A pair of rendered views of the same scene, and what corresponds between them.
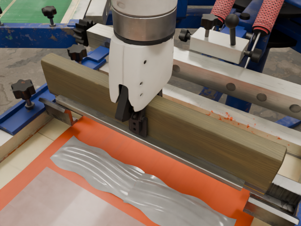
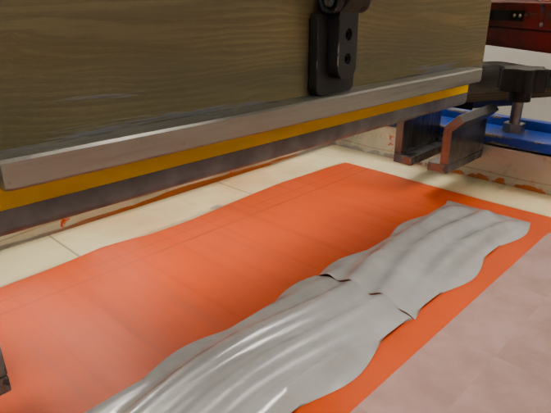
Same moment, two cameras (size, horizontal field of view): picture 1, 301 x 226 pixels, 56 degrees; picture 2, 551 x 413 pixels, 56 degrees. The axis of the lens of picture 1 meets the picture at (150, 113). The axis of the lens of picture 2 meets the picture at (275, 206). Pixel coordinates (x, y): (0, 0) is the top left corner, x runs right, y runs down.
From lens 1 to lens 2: 50 cm
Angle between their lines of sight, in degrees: 65
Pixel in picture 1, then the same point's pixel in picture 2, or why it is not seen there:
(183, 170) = (325, 228)
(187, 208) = (434, 230)
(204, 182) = (362, 213)
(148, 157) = (265, 265)
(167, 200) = (416, 246)
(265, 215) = (466, 146)
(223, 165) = (448, 55)
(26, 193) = not seen: outside the picture
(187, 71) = not seen: hidden behind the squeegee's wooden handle
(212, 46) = not seen: hidden behind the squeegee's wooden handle
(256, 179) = (476, 47)
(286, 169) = (348, 155)
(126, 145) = (199, 295)
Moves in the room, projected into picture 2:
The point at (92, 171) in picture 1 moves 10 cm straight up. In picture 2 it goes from (282, 371) to (282, 169)
